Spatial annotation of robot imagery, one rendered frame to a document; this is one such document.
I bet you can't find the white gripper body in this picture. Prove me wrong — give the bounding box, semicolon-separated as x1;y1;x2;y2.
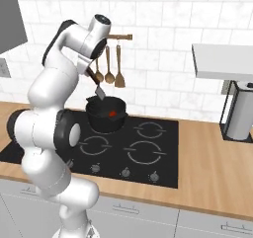
77;53;97;73

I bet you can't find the black spatula with grey blade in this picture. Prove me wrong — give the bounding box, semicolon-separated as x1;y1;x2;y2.
86;67;107;101

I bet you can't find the wooden hanging spatula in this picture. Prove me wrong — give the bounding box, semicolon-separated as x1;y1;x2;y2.
114;43;127;89

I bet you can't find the black cooking pot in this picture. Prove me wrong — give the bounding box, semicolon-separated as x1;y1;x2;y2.
85;95;129;134

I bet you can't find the wooden hanging spoon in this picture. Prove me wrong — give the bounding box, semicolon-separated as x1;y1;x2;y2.
104;44;115;85
94;57;105;83

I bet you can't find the black hob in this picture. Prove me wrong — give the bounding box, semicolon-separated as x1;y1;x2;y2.
0;108;180;190

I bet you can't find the grey drawer front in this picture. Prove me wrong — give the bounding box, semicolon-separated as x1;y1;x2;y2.
174;208;253;238
0;178;42;203
88;195;181;238

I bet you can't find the black paper towel holder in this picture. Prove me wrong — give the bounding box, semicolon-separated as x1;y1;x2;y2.
219;79;253;143

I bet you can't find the white paper towel roll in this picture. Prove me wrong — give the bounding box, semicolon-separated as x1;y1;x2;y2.
226;81;253;141

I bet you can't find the grey cupboard door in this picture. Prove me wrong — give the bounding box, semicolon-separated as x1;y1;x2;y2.
0;194;64;238

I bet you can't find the wooden wall rail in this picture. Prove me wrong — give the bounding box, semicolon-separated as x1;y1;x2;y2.
107;34;133;41

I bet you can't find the grey wall socket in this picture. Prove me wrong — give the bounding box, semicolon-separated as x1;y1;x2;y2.
220;80;232;96
0;57;12;79

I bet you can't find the grey wall cupboard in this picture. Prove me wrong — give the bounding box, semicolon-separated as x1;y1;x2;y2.
0;0;29;55

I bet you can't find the white wall shelf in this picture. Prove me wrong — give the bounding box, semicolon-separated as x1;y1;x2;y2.
191;42;253;82

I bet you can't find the grey drawer handle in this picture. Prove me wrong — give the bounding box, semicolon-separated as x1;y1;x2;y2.
20;188;38;198
112;203;141;215
220;223;253;236

